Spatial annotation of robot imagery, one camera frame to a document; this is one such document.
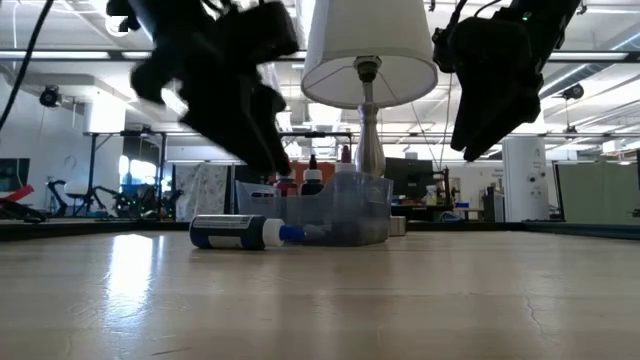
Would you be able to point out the white round chair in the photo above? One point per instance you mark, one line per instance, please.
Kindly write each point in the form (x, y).
(75, 189)

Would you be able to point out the green partition wall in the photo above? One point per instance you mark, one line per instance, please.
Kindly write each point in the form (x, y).
(600, 195)

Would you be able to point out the blue food coloring bottle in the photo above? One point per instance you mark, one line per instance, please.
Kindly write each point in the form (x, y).
(225, 232)

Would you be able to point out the white shade silver table lamp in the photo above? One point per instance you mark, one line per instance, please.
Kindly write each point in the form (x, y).
(370, 40)

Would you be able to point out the purple food coloring bottle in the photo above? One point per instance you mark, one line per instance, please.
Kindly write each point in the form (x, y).
(345, 167)

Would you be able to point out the background black robot arms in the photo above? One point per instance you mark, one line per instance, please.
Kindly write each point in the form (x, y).
(135, 200)

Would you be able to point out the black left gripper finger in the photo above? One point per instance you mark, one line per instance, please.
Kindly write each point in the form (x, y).
(272, 107)
(225, 110)

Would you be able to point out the dark wall screen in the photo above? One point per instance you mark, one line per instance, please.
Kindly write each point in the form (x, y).
(14, 175)

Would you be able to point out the white round pillar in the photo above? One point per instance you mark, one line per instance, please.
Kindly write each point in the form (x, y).
(525, 185)

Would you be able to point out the background work table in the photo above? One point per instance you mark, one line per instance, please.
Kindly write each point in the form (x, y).
(440, 207)

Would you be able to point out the orange panel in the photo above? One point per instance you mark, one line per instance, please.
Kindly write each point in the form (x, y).
(330, 172)

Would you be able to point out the black food coloring bottle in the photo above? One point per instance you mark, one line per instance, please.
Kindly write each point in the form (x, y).
(312, 187)

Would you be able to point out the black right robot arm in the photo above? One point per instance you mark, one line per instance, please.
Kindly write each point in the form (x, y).
(545, 25)

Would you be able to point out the translucent grey plastic bin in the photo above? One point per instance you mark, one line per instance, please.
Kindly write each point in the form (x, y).
(350, 215)

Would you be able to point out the black computer monitor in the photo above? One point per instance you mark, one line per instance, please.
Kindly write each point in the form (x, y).
(407, 177)

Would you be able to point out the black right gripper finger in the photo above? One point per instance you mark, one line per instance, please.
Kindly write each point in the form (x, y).
(467, 110)
(505, 115)

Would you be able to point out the black ceiling spotlight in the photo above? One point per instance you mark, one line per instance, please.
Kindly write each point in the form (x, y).
(572, 91)
(50, 96)

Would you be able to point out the patterned curtain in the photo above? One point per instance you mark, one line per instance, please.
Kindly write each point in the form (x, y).
(200, 187)

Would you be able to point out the pink food coloring bottle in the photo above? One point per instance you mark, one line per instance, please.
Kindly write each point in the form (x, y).
(286, 189)

